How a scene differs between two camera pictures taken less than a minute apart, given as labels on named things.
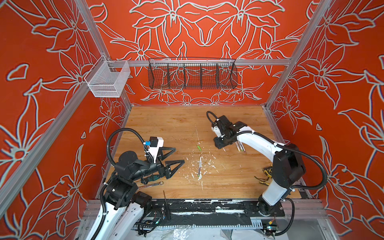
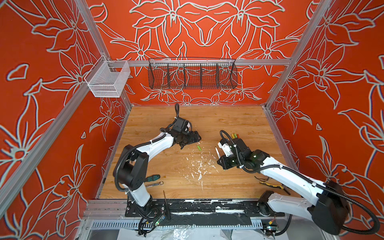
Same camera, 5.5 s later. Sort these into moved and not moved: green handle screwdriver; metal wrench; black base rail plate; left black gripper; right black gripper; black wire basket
Moved: right black gripper; left black gripper
Not moved: green handle screwdriver; metal wrench; black base rail plate; black wire basket
